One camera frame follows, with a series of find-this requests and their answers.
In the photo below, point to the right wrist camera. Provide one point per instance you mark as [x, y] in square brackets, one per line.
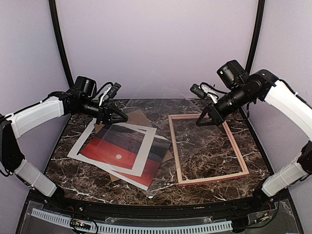
[204, 92]

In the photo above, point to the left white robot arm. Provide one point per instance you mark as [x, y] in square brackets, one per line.
[79, 99]

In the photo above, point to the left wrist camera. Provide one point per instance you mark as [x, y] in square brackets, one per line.
[109, 93]

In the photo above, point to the black corner post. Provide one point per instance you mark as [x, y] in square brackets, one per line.
[256, 34]
[59, 41]

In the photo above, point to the white photo mat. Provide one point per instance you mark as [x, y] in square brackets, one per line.
[141, 158]

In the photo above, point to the left black corner post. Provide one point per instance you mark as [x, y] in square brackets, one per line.
[59, 41]

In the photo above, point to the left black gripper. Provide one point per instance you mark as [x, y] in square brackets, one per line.
[105, 114]

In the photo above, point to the grey slotted cable duct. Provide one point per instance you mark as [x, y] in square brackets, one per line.
[134, 228]

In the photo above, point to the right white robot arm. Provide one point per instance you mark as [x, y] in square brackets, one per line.
[267, 87]

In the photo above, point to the red sunset photo print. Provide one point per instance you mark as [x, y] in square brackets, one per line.
[119, 146]

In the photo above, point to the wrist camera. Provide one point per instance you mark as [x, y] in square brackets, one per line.
[109, 93]
[204, 92]

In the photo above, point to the clear acrylic sheet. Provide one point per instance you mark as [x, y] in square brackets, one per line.
[154, 113]

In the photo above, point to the brown cardboard backing board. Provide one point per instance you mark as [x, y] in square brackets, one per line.
[136, 117]

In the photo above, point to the small circuit board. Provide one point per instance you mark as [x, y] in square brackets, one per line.
[79, 224]

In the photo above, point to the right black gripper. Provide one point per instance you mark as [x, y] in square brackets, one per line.
[217, 117]

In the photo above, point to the black front rail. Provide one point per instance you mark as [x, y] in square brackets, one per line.
[277, 216]

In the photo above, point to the light wooden picture frame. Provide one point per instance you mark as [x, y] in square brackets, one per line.
[244, 170]

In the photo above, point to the right black corner post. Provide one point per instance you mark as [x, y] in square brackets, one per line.
[256, 34]

